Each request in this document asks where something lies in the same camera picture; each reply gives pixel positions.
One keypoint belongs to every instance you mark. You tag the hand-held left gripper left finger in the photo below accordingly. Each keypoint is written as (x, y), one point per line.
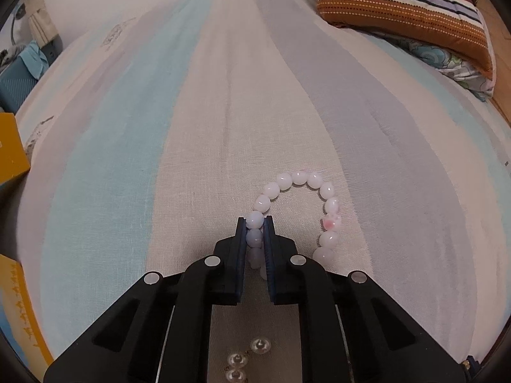
(240, 247)

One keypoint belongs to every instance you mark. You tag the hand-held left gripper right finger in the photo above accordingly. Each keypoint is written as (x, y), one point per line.
(268, 247)

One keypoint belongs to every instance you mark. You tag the white cardboard box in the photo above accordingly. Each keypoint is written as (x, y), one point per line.
(12, 151)

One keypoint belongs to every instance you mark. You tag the floral pillow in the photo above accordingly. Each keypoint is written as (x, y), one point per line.
(439, 58)

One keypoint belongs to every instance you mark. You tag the striped folded quilt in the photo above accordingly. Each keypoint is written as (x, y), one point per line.
(399, 4)

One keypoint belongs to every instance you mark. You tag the blue suitcase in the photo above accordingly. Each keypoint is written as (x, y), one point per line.
(16, 85)

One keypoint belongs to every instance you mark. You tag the light blue cloth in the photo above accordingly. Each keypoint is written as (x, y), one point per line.
(36, 60)

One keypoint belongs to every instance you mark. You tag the beige curtain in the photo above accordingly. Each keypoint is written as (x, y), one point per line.
(40, 24)

